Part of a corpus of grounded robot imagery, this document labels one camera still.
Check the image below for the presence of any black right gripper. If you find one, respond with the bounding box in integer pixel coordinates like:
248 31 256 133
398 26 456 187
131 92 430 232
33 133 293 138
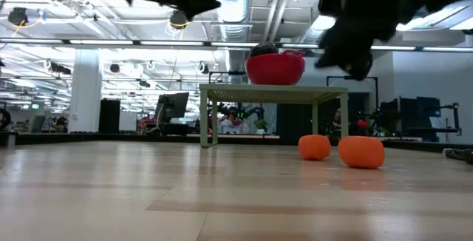
313 0 422 82

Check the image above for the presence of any black round fruit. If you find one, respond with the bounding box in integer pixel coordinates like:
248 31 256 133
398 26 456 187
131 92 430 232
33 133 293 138
249 42 279 58

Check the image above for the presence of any orange toy fruit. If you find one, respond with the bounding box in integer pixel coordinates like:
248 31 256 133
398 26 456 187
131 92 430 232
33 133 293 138
298 134 333 161
337 135 386 170

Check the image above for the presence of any black ceiling fixture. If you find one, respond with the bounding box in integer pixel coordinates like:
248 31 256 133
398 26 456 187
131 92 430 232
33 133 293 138
169 10 190 30
7 7 29 27

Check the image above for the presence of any person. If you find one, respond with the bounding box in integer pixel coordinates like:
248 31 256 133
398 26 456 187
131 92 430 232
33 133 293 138
220 106 245 135
330 107 343 138

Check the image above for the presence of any red plastic colander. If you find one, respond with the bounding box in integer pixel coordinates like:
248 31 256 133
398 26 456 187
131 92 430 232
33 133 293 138
243 49 307 86

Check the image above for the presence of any pale green perforated shelf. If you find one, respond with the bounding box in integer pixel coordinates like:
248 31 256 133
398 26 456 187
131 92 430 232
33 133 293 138
198 83 350 149

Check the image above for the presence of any black desk with monitors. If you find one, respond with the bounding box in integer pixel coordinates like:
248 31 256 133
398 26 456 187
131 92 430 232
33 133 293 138
379 95 463 142

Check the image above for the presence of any black computer monitor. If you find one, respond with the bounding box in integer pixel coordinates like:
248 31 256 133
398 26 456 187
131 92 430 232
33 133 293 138
154 92 190 123

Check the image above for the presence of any long ceiling light strip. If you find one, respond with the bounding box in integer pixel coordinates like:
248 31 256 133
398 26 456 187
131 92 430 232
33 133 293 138
0 37 473 52

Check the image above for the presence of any green potted plant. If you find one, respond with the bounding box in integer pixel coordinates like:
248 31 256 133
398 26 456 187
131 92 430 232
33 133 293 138
254 118 268 135

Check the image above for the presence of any black tall cabinet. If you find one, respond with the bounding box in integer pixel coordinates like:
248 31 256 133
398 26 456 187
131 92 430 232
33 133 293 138
98 98 121 134

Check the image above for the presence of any white building pillar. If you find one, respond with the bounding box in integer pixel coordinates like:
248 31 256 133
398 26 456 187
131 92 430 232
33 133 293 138
68 50 103 134

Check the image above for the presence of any black tubular stand frame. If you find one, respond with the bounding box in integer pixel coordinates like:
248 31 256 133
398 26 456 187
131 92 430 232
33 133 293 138
326 74 379 138

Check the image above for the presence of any silver ceiling air duct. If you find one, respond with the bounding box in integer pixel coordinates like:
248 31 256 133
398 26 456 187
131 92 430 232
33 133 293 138
220 0 256 42

